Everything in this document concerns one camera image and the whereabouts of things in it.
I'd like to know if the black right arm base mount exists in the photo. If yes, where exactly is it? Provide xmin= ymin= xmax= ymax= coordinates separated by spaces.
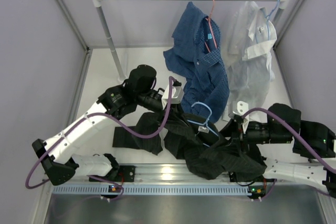
xmin=228 ymin=172 xmax=264 ymax=186

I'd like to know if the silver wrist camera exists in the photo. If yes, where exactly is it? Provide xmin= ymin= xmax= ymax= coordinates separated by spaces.
xmin=161 ymin=81 xmax=184 ymax=109
xmin=228 ymin=101 xmax=249 ymax=119

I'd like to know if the pink wire hanger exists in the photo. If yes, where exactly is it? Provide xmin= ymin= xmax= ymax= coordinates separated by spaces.
xmin=206 ymin=0 xmax=217 ymax=49

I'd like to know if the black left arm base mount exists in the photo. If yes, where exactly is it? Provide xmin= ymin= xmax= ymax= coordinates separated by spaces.
xmin=88 ymin=165 xmax=136 ymax=183

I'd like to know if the slotted blue-grey cable duct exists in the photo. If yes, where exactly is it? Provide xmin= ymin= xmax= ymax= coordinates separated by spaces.
xmin=52 ymin=184 xmax=265 ymax=196

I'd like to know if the black pinstriped shirt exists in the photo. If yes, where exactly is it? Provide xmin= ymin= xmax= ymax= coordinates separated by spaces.
xmin=112 ymin=124 xmax=266 ymax=180

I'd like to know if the light blue wire hanger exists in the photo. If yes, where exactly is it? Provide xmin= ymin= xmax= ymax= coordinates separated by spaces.
xmin=187 ymin=101 xmax=220 ymax=147

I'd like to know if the blue wire hanger right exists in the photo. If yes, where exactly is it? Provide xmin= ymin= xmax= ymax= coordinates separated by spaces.
xmin=254 ymin=0 xmax=281 ymax=44

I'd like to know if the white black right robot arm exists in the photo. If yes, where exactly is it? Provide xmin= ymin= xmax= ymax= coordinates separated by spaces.
xmin=220 ymin=103 xmax=335 ymax=198

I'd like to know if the aluminium rail base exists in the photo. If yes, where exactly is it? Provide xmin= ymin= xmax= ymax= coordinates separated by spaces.
xmin=43 ymin=163 xmax=326 ymax=183

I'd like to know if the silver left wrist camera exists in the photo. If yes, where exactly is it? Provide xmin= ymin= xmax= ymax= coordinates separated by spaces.
xmin=161 ymin=81 xmax=184 ymax=109

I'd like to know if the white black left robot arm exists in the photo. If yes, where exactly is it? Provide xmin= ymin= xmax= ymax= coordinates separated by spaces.
xmin=28 ymin=65 xmax=184 ymax=186

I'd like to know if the white shirt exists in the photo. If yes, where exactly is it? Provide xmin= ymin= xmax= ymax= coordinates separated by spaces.
xmin=221 ymin=2 xmax=277 ymax=112

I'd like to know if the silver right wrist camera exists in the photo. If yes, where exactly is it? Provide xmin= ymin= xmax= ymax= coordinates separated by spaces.
xmin=228 ymin=101 xmax=249 ymax=119

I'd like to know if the blue checkered shirt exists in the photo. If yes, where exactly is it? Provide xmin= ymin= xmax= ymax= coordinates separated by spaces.
xmin=163 ymin=2 xmax=229 ymax=123

